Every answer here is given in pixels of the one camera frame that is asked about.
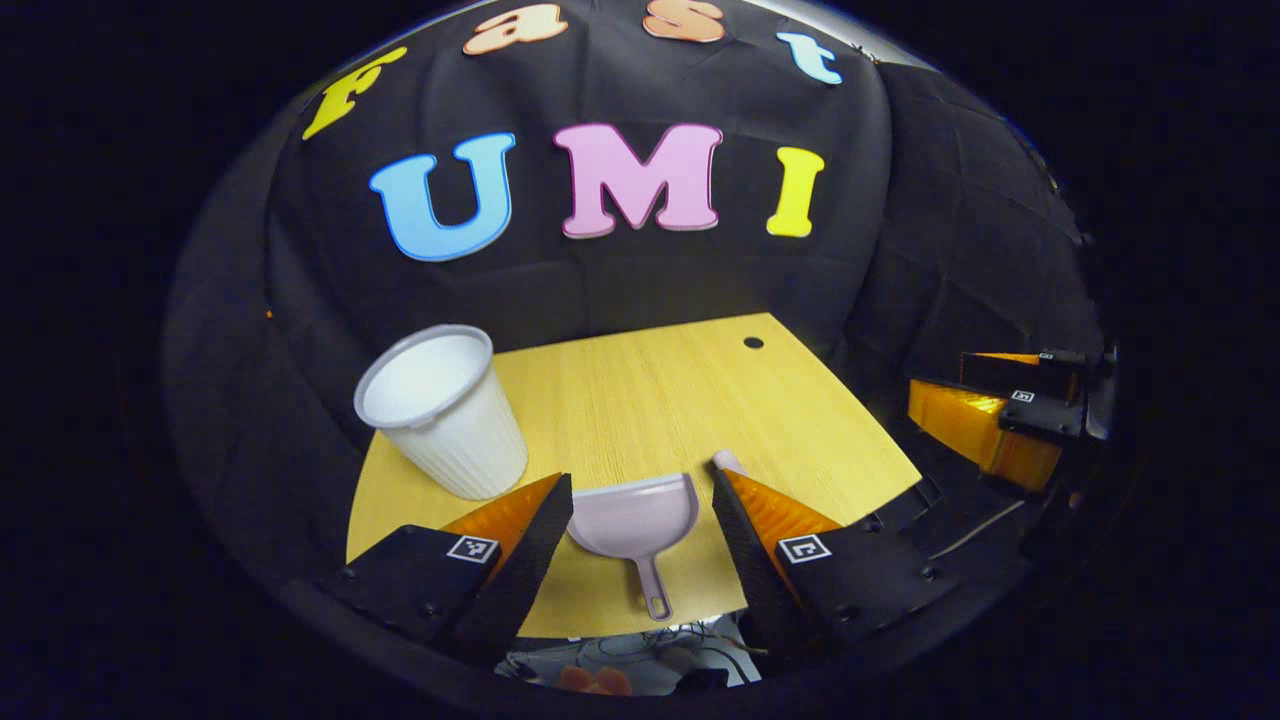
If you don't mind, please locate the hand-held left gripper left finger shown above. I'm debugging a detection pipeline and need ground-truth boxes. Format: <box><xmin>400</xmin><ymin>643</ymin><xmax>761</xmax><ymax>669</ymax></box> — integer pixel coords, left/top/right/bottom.
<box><xmin>318</xmin><ymin>472</ymin><xmax>576</xmax><ymax>661</ymax></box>

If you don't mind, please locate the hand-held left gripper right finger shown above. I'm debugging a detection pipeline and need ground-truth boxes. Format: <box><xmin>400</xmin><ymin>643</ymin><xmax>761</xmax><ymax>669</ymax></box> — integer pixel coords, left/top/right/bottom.
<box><xmin>710</xmin><ymin>468</ymin><xmax>963</xmax><ymax>653</ymax></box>

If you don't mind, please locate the pale pink dustpan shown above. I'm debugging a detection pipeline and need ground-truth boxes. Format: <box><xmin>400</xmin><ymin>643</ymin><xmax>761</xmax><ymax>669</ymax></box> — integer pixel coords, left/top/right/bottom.
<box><xmin>566</xmin><ymin>473</ymin><xmax>700</xmax><ymax>622</ymax></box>

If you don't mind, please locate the white ribbed garbage bin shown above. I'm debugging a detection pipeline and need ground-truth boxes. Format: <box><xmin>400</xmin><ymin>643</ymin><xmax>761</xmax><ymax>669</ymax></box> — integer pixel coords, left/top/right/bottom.
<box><xmin>353</xmin><ymin>324</ymin><xmax>529</xmax><ymax>501</ymax></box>

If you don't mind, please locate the wooden desktop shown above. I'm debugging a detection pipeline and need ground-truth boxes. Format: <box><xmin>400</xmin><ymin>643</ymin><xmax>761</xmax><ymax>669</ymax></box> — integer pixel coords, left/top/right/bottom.
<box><xmin>345</xmin><ymin>312</ymin><xmax>923</xmax><ymax>639</ymax></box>

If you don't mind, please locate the black backdrop cloth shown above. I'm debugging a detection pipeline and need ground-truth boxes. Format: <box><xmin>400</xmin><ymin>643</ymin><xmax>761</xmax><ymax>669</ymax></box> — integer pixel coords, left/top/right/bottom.
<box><xmin>160</xmin><ymin>0</ymin><xmax>1111</xmax><ymax>601</ymax></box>

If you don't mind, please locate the tangle of dark cables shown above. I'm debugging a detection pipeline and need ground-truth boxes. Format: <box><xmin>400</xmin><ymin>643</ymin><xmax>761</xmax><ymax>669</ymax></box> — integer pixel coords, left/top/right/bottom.
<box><xmin>500</xmin><ymin>618</ymin><xmax>766</xmax><ymax>691</ymax></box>

